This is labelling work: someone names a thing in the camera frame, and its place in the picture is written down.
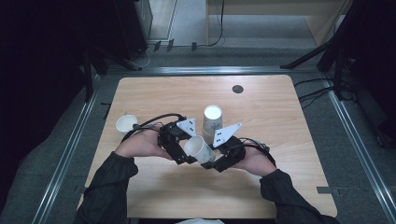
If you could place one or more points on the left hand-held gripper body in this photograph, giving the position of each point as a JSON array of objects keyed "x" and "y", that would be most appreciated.
[{"x": 169, "y": 138}]

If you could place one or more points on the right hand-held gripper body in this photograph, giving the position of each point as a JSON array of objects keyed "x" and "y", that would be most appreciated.
[{"x": 233, "y": 152}]

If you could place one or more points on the plain white paper cup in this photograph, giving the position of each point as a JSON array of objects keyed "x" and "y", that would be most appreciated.
[{"x": 207, "y": 136}]

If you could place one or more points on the person's right hand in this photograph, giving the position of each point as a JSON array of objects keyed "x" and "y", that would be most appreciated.
[{"x": 257, "y": 161}]

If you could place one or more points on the person's left hand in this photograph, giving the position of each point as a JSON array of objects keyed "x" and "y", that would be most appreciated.
[{"x": 141, "y": 144}]

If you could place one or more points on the white cloth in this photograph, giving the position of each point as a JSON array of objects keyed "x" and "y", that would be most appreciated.
[{"x": 199, "y": 221}]

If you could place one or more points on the round dark table grommet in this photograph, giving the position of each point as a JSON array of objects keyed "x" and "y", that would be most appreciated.
[{"x": 237, "y": 89}]

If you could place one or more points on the grey tape piece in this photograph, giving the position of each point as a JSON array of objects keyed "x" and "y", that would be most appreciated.
[
  {"x": 80, "y": 189},
  {"x": 325, "y": 190}
]

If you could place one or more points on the black metal stand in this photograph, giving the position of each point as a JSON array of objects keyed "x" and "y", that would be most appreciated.
[{"x": 88, "y": 74}]

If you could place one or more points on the black cabinet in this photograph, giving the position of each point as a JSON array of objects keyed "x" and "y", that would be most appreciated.
[{"x": 130, "y": 28}]

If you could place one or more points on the black tripod stand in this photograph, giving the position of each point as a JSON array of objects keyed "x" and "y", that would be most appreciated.
[{"x": 330, "y": 46}]

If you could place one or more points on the dark curtain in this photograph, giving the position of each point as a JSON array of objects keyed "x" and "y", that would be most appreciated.
[{"x": 37, "y": 77}]

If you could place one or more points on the light wooden desk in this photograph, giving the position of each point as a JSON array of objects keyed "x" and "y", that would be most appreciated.
[{"x": 323, "y": 18}]

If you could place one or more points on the long metal floor rail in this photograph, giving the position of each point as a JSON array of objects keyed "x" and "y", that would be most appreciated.
[
  {"x": 358, "y": 137},
  {"x": 67, "y": 155},
  {"x": 211, "y": 70}
]

